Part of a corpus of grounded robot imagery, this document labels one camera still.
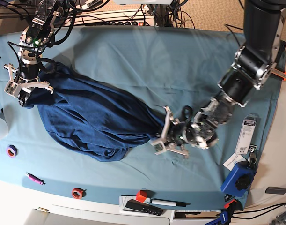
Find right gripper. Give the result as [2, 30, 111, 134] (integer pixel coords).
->
[3, 63, 53, 107]

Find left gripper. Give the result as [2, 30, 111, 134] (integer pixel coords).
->
[151, 106, 189, 158]

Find blue t-shirt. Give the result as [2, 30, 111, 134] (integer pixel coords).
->
[24, 63, 164, 162]

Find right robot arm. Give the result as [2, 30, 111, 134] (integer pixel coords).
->
[4, 0, 73, 107]

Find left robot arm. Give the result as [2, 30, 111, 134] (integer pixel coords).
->
[151, 0, 286, 156]

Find red cube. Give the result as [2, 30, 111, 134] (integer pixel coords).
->
[136, 190, 147, 203]

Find purple tape roll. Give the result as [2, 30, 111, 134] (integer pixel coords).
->
[7, 145, 18, 158]

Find white black marker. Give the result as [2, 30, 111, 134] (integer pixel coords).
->
[150, 199, 189, 207]

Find black remote control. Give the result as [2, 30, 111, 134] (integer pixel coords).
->
[125, 199, 164, 216]

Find white paper card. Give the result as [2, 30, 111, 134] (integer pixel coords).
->
[223, 153, 246, 171]

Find light blue table cloth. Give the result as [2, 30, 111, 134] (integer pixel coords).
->
[0, 26, 281, 210]

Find pink marker pen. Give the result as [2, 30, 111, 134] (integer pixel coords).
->
[26, 172, 45, 185]

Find grey blister package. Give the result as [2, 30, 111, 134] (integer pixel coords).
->
[235, 113, 258, 155]

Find blue box black knob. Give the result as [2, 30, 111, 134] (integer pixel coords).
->
[220, 162, 257, 197]

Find blue spring clamp bottom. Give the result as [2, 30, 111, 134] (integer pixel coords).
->
[206, 199, 240, 225]

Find keys with carabiner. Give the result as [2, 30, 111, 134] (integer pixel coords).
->
[248, 144, 257, 169]

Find red tape roll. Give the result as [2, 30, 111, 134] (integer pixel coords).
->
[71, 188, 86, 199]

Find grey small device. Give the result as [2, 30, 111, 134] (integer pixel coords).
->
[265, 187, 286, 195]

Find orange black clamp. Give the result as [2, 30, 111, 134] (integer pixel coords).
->
[271, 68, 286, 82]

